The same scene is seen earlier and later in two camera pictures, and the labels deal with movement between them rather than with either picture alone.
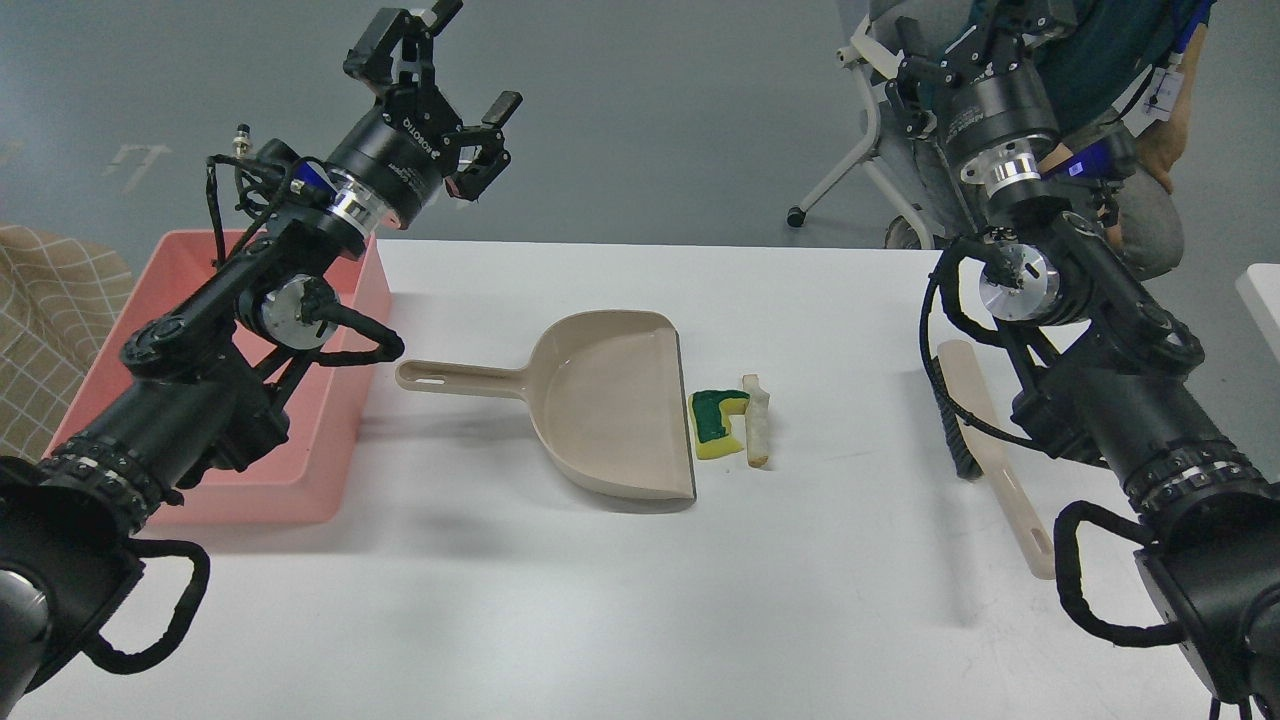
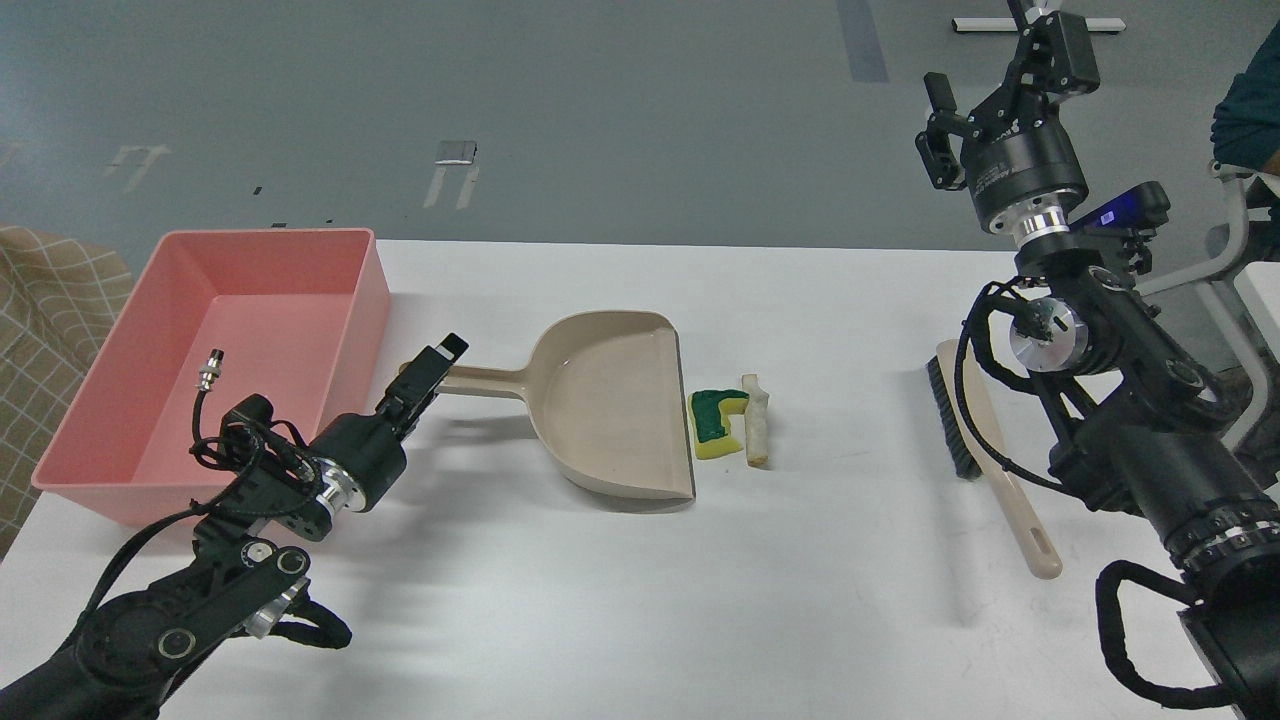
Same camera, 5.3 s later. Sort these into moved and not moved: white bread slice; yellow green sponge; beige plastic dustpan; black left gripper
Moved: black left gripper
Not moved: white bread slice; yellow green sponge; beige plastic dustpan
